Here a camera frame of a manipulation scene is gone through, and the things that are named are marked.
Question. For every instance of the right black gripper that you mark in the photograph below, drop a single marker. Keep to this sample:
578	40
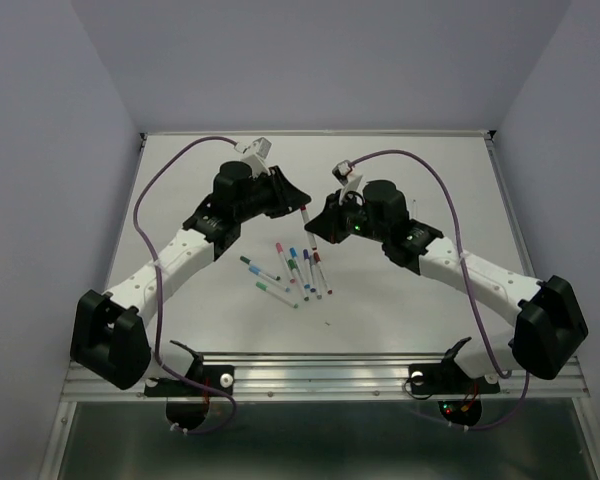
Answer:
327	224

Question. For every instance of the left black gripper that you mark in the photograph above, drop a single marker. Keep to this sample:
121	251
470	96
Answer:
291	196

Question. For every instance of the dark red cap marker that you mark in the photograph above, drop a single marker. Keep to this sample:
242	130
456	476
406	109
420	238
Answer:
320	268

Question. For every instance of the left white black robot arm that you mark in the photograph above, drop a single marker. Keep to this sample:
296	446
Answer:
110	329

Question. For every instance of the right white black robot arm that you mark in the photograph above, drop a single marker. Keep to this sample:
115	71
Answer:
427	252

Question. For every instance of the pink cap marker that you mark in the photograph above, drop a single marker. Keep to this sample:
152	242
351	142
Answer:
284	260

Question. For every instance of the purple cap marker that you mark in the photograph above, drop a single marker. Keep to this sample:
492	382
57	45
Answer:
310	272

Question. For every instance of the grey cap marker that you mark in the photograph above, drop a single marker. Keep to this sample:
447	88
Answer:
319	292

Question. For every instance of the dark green cap marker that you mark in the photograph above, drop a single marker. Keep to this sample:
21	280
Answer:
251	263

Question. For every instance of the light blue cap marker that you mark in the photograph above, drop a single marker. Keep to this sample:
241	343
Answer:
272	281

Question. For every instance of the teal green cap marker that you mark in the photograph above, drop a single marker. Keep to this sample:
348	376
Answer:
278	296

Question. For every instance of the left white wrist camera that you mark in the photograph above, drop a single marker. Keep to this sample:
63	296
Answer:
255	156

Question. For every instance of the aluminium right side rail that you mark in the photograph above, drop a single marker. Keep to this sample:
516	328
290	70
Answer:
522	235

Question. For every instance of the aluminium rail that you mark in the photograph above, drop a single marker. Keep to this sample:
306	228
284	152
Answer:
522	235
345	377

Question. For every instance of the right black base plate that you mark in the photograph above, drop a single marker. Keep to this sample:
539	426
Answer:
460	402

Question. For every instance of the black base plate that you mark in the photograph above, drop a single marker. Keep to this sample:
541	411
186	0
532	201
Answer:
199	402
460	402

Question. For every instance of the aluminium front rail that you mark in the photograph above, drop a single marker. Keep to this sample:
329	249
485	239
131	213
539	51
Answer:
345	377

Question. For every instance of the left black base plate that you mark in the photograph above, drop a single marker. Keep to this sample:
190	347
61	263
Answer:
199	402

